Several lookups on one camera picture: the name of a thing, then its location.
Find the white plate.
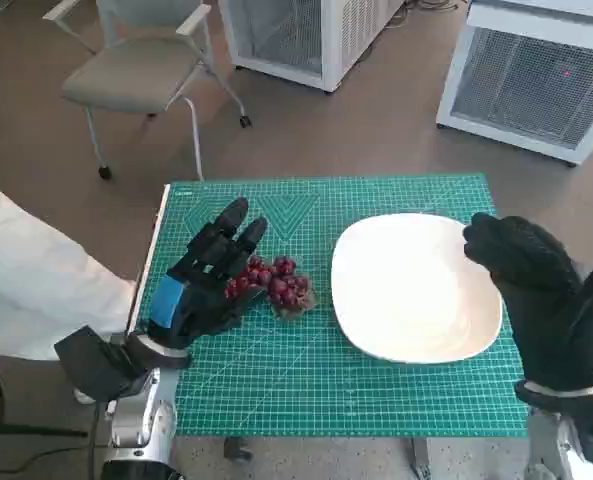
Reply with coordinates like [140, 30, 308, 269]
[330, 212, 505, 365]

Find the person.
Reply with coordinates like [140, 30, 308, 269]
[0, 167, 140, 362]

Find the green cutting mat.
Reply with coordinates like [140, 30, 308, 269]
[167, 172, 530, 439]

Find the black rod on floor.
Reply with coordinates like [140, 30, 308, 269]
[0, 421, 88, 439]

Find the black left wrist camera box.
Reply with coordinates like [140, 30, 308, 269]
[54, 324, 148, 404]

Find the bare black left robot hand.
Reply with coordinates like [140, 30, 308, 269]
[147, 197, 270, 351]

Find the table leg with caster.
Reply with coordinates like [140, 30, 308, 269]
[223, 436, 253, 464]
[407, 437, 433, 480]

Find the white mesh cabinet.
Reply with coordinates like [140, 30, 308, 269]
[218, 0, 403, 94]
[435, 0, 593, 168]

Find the grey chair on casters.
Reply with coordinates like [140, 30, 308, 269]
[42, 0, 255, 181]

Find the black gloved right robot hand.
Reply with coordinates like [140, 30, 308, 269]
[462, 212, 593, 397]

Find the red toy grape bunch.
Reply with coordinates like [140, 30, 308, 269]
[224, 254, 320, 319]

